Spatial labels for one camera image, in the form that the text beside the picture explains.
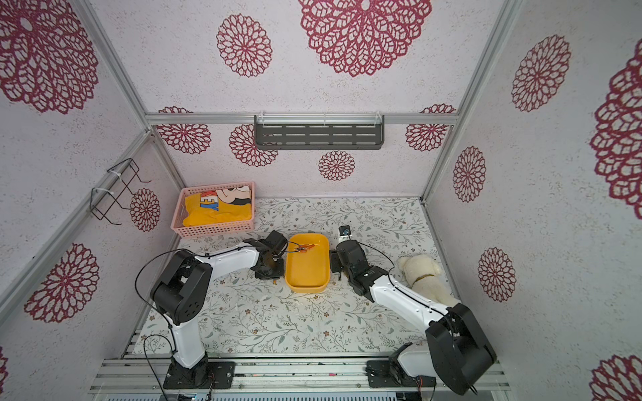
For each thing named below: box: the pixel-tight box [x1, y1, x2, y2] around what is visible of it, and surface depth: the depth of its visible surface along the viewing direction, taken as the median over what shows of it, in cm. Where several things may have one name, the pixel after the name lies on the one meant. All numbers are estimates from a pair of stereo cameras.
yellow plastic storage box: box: [285, 233, 332, 294], surface depth 100 cm
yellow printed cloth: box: [183, 192, 253, 228], surface depth 106 cm
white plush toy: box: [398, 253, 460, 308], surface depth 89 cm
